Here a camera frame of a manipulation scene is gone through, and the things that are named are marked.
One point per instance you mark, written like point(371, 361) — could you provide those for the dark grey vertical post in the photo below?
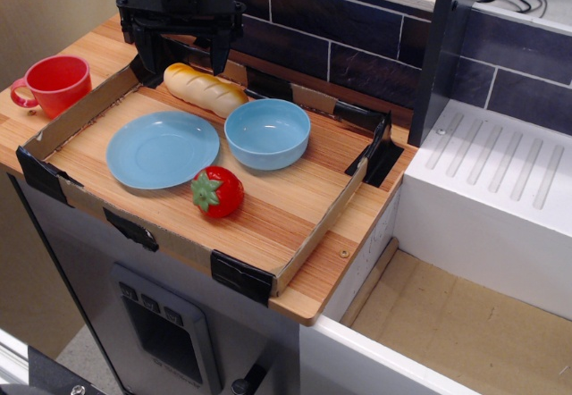
point(442, 54)

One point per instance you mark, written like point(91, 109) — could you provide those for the light blue plastic bowl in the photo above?
point(268, 134)

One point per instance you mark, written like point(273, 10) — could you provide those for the toy oven front panel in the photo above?
point(172, 335)

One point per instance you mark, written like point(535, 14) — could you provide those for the red toy strawberry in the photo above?
point(216, 191)

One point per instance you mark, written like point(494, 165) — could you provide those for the light blue plastic plate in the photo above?
point(161, 150)

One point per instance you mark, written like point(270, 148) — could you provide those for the cardboard fence with black tape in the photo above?
point(294, 236)

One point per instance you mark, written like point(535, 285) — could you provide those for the white sink basin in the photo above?
point(464, 286)

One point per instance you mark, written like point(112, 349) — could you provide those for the red plastic cup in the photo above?
point(53, 84)

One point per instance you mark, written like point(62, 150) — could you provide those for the toy bread loaf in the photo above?
point(203, 90)

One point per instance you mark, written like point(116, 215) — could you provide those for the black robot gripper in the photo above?
point(218, 22)

